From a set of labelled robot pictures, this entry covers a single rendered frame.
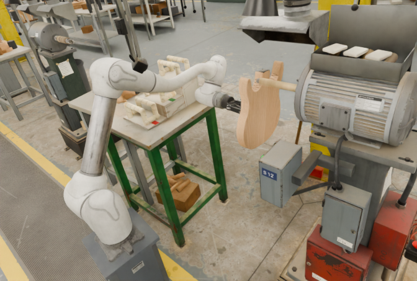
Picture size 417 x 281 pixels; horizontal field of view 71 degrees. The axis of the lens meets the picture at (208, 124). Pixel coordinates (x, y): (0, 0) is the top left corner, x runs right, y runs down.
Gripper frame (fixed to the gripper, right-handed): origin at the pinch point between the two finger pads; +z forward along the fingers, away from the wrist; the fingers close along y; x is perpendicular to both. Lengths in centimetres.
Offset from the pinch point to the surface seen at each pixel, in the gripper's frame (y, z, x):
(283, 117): -164, -66, -80
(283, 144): 28.0, 30.4, 2.7
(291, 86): 9.6, 22.8, 19.8
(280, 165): 39, 35, 1
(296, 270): 12, 37, -78
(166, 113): 15, -55, -11
